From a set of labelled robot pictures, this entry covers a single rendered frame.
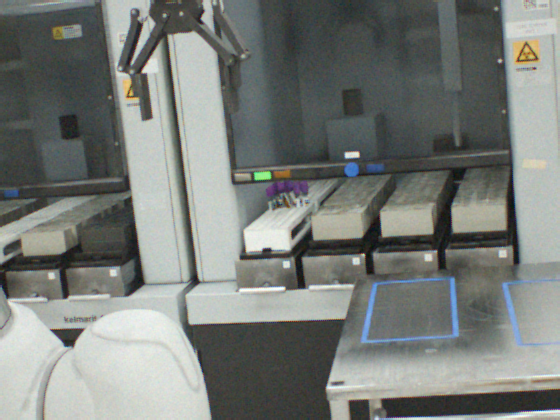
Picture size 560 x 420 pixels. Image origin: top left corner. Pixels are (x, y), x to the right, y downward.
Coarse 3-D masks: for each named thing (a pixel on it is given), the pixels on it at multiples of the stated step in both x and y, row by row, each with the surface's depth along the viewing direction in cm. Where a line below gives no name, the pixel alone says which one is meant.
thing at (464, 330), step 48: (384, 288) 191; (432, 288) 188; (480, 288) 184; (528, 288) 181; (384, 336) 164; (432, 336) 161; (480, 336) 159; (528, 336) 156; (336, 384) 145; (384, 384) 143; (432, 384) 142; (480, 384) 141; (528, 384) 140
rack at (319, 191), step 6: (312, 180) 291; (318, 180) 290; (324, 180) 289; (330, 180) 289; (336, 180) 287; (312, 186) 283; (318, 186) 281; (324, 186) 280; (330, 186) 279; (336, 186) 286; (300, 192) 274; (312, 192) 273; (318, 192) 272; (324, 192) 271; (330, 192) 290; (312, 198) 264; (318, 198) 263; (324, 198) 284; (318, 204) 263
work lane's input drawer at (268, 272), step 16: (304, 240) 243; (240, 256) 232; (256, 256) 231; (272, 256) 230; (288, 256) 229; (240, 272) 232; (256, 272) 231; (272, 272) 230; (288, 272) 229; (240, 288) 232; (256, 288) 227; (272, 288) 226; (288, 288) 230
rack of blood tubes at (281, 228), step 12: (300, 204) 258; (312, 204) 257; (264, 216) 248; (276, 216) 246; (288, 216) 245; (300, 216) 244; (252, 228) 235; (264, 228) 234; (276, 228) 232; (288, 228) 233; (300, 228) 249; (252, 240) 234; (264, 240) 233; (276, 240) 232; (288, 240) 232
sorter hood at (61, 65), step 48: (0, 0) 245; (48, 0) 240; (96, 0) 235; (0, 48) 243; (48, 48) 240; (96, 48) 237; (0, 96) 245; (48, 96) 242; (96, 96) 240; (0, 144) 248; (48, 144) 245; (96, 144) 242; (0, 192) 249; (48, 192) 246; (96, 192) 243
